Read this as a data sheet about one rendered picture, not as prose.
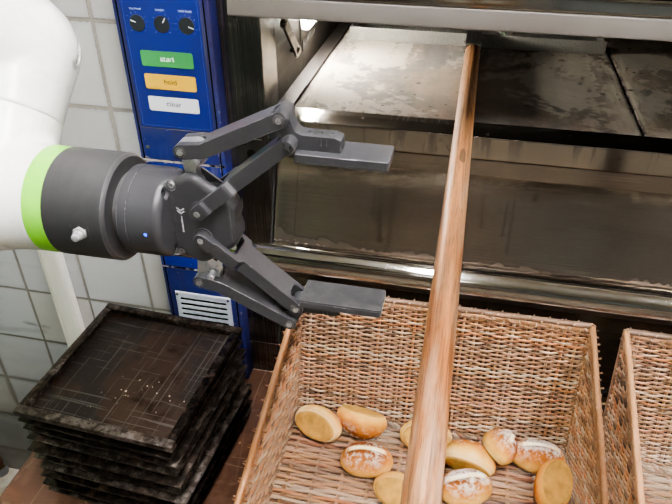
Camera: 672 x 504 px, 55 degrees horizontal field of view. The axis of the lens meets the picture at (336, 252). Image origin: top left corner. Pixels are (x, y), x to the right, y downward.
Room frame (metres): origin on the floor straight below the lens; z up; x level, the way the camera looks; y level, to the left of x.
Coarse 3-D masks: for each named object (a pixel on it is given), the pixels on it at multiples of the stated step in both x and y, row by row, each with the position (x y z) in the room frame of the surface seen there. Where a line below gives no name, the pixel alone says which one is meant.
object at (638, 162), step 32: (320, 128) 1.00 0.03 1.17; (352, 128) 0.99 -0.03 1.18; (384, 128) 0.98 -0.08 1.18; (416, 128) 0.98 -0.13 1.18; (448, 128) 0.98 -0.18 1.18; (480, 128) 0.98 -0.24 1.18; (512, 128) 0.98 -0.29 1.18; (544, 128) 0.98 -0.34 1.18; (512, 160) 0.93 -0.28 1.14; (544, 160) 0.92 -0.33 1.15; (576, 160) 0.91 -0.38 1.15; (608, 160) 0.90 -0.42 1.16; (640, 160) 0.89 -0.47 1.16
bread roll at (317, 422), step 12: (300, 408) 0.86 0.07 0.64; (312, 408) 0.85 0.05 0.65; (324, 408) 0.85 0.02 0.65; (300, 420) 0.84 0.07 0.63; (312, 420) 0.83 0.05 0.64; (324, 420) 0.83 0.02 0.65; (336, 420) 0.83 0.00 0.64; (312, 432) 0.82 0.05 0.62; (324, 432) 0.81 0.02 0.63; (336, 432) 0.81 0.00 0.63
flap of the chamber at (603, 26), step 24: (240, 0) 0.87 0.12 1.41; (264, 0) 0.86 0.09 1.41; (288, 0) 0.86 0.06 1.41; (312, 0) 0.85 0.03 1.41; (384, 24) 0.83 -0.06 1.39; (408, 24) 0.82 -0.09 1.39; (432, 24) 0.82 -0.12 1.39; (456, 24) 0.81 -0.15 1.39; (480, 24) 0.80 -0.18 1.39; (504, 24) 0.80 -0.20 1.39; (528, 24) 0.79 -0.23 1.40; (552, 24) 0.79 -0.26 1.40; (576, 24) 0.78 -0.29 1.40; (600, 24) 0.78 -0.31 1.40; (624, 24) 0.77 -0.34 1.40; (648, 24) 0.77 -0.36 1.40
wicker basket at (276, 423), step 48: (288, 336) 0.87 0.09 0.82; (336, 336) 0.94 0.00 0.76; (384, 336) 0.92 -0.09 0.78; (480, 336) 0.89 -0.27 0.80; (528, 336) 0.88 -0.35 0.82; (576, 336) 0.87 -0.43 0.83; (288, 384) 0.85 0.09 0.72; (336, 384) 0.91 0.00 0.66; (384, 384) 0.89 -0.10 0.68; (480, 384) 0.87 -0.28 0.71; (528, 384) 0.85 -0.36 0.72; (288, 432) 0.84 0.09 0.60; (384, 432) 0.85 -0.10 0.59; (528, 432) 0.82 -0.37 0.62; (576, 432) 0.77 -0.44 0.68; (288, 480) 0.74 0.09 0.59; (336, 480) 0.74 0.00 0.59; (528, 480) 0.73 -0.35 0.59; (576, 480) 0.70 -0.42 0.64
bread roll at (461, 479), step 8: (456, 472) 0.71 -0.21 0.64; (464, 472) 0.71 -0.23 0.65; (472, 472) 0.71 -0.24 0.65; (480, 472) 0.72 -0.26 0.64; (448, 480) 0.70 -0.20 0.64; (456, 480) 0.70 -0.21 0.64; (464, 480) 0.70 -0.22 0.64; (472, 480) 0.70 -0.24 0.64; (480, 480) 0.70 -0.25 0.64; (488, 480) 0.71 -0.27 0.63; (448, 488) 0.69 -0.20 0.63; (456, 488) 0.69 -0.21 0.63; (464, 488) 0.69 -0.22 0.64; (472, 488) 0.69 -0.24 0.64; (480, 488) 0.69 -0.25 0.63; (488, 488) 0.69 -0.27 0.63; (448, 496) 0.68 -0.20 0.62; (456, 496) 0.68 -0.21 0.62; (464, 496) 0.68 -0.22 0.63; (472, 496) 0.68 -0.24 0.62; (480, 496) 0.68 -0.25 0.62; (488, 496) 0.69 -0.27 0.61
